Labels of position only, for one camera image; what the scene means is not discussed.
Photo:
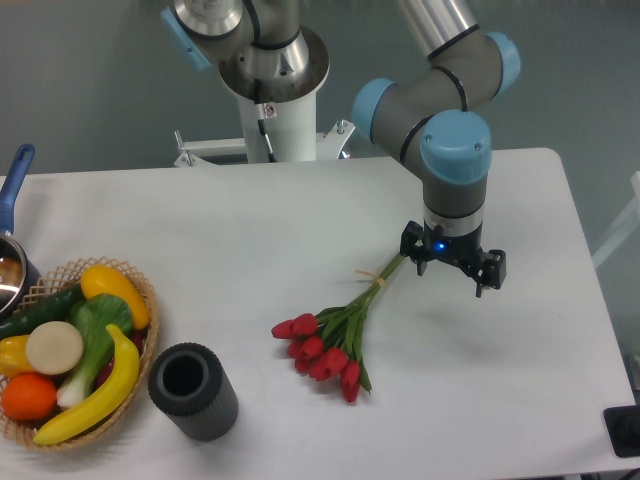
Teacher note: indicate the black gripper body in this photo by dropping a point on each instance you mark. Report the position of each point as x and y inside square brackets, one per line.
[462, 252]

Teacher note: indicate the blue handled saucepan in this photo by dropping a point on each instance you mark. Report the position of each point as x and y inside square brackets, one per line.
[18, 274]

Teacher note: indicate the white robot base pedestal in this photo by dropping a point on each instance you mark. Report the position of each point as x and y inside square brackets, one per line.
[275, 90]

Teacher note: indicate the dark grey ribbed vase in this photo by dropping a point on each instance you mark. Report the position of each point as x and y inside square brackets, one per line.
[189, 385]

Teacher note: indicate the beige round bun toy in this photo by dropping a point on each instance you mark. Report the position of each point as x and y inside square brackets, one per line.
[54, 348]

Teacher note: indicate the white furniture frame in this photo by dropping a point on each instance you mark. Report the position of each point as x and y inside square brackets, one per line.
[625, 223]

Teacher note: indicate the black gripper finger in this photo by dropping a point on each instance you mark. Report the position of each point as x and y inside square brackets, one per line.
[413, 246]
[490, 271]

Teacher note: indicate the green plastic cucumber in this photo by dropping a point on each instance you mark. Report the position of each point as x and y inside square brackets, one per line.
[54, 307]

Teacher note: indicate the black device at table edge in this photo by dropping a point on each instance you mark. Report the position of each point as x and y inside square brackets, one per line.
[622, 425]

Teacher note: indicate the yellow plastic bell pepper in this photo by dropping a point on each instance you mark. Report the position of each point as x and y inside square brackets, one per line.
[13, 358]

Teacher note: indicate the yellow plastic lemon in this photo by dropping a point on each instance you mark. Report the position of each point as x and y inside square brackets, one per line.
[101, 279]

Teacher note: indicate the yellow plastic banana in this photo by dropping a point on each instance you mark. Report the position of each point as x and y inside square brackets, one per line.
[103, 401]

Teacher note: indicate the woven wicker basket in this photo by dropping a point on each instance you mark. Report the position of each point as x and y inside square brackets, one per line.
[62, 277]

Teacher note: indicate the red tulip bouquet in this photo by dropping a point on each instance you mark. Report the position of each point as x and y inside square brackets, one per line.
[329, 344]

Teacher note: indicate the orange plastic orange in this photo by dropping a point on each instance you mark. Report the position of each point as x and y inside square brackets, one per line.
[29, 396]

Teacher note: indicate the green bok choy toy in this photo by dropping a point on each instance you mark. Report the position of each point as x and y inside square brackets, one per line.
[91, 318]

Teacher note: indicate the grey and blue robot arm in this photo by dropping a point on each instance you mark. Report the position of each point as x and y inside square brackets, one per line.
[429, 126]

